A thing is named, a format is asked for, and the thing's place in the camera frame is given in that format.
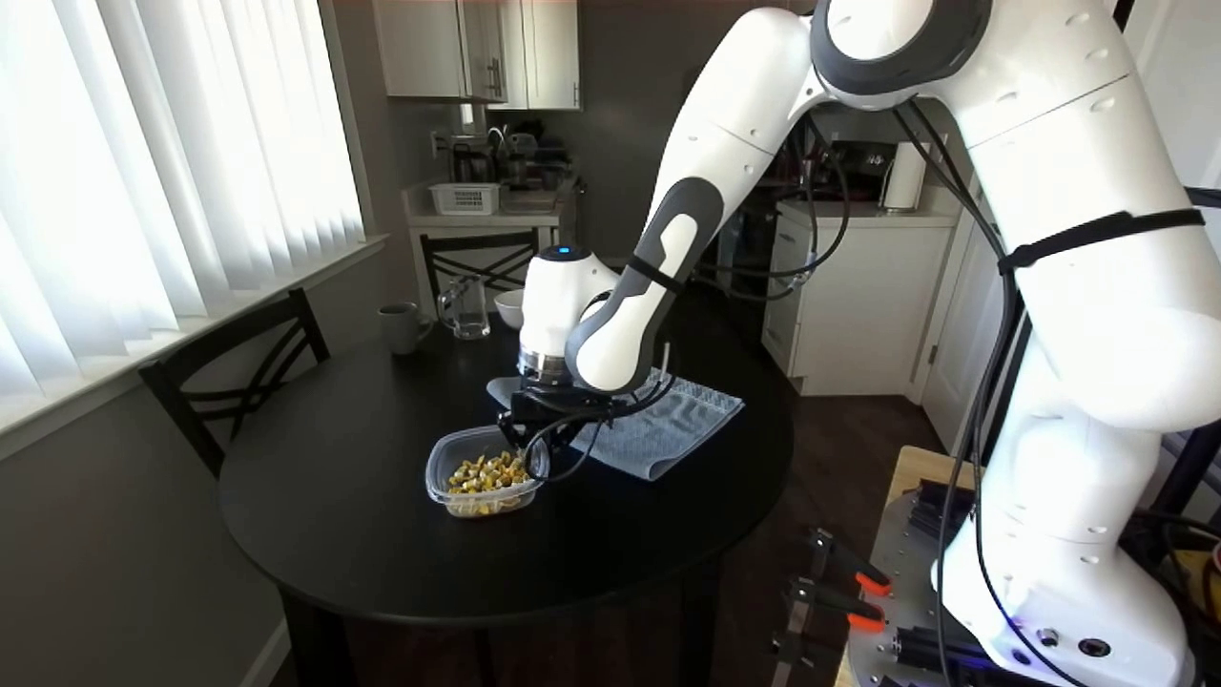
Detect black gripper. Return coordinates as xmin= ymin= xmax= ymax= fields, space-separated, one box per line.
xmin=494 ymin=379 xmax=628 ymax=458

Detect clear plastic candy container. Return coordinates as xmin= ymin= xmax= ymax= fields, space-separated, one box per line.
xmin=425 ymin=423 xmax=548 ymax=519

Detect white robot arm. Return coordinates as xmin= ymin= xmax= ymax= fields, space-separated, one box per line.
xmin=520 ymin=0 xmax=1221 ymax=687

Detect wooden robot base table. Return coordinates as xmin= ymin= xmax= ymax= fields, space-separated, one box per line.
xmin=832 ymin=446 xmax=953 ymax=687

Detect blue towel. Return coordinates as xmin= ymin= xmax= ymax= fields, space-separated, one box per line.
xmin=545 ymin=369 xmax=744 ymax=481

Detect gold wrapped candies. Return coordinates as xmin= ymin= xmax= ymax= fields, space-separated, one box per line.
xmin=445 ymin=449 xmax=531 ymax=493

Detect white bowl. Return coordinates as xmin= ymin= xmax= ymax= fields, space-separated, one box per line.
xmin=494 ymin=292 xmax=524 ymax=329

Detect clear glass pitcher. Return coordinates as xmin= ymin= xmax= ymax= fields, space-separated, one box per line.
xmin=440 ymin=275 xmax=494 ymax=340

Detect dark grey mug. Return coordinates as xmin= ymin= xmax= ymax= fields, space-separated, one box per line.
xmin=377 ymin=301 xmax=430 ymax=356

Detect black chair far side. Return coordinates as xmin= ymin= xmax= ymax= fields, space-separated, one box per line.
xmin=420 ymin=228 xmax=537 ymax=301

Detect round black table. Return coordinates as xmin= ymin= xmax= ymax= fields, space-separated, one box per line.
xmin=219 ymin=326 xmax=794 ymax=687

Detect white side counter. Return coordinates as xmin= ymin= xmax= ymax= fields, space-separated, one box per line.
xmin=402 ymin=187 xmax=575 ymax=304

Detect white basket on counter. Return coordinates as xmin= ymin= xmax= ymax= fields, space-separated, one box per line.
xmin=430 ymin=185 xmax=501 ymax=219

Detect coffee maker on counter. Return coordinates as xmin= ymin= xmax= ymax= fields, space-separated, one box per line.
xmin=455 ymin=124 xmax=575 ymax=192

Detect black chair by window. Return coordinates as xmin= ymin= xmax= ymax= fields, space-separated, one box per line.
xmin=140 ymin=292 xmax=330 ymax=474

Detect white kitchen counter cabinet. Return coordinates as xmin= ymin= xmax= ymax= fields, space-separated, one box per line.
xmin=758 ymin=201 xmax=953 ymax=396

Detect white upper cabinets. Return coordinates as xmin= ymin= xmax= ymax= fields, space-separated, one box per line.
xmin=365 ymin=0 xmax=584 ymax=116

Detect white vertical blinds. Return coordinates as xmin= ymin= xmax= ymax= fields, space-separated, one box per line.
xmin=0 ymin=0 xmax=364 ymax=402

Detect orange handled clamp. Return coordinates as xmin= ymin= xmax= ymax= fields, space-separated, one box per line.
xmin=809 ymin=528 xmax=892 ymax=596
xmin=767 ymin=578 xmax=885 ymax=678

